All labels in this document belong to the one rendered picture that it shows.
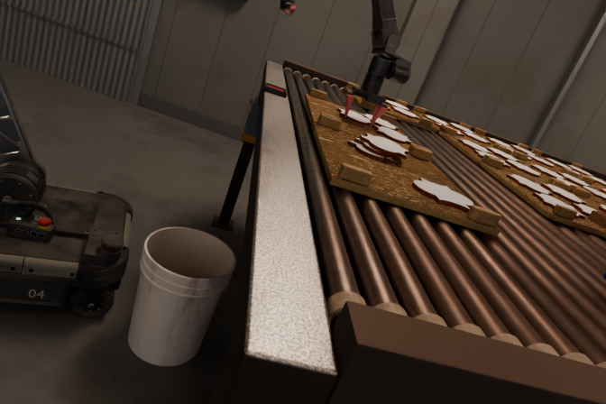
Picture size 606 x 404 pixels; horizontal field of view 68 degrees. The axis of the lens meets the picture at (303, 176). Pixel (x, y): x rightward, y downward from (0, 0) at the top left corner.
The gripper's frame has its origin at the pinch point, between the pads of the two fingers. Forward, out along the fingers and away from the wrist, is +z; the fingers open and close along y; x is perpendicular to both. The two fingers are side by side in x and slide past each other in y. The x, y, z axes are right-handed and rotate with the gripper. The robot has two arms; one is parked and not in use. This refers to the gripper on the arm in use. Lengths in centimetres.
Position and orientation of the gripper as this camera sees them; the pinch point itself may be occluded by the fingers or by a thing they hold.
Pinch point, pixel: (358, 119)
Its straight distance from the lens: 142.1
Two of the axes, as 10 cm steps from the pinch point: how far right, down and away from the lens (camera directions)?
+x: 0.3, 3.4, -9.4
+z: -3.2, 8.9, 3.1
